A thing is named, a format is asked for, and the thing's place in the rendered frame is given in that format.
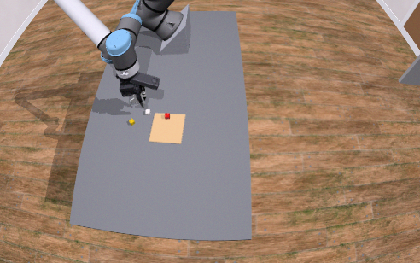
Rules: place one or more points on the peach flat mat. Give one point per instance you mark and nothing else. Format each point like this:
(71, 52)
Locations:
(167, 131)

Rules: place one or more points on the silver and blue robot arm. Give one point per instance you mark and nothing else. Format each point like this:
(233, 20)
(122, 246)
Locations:
(152, 14)

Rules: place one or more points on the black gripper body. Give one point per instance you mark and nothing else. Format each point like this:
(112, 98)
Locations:
(127, 88)

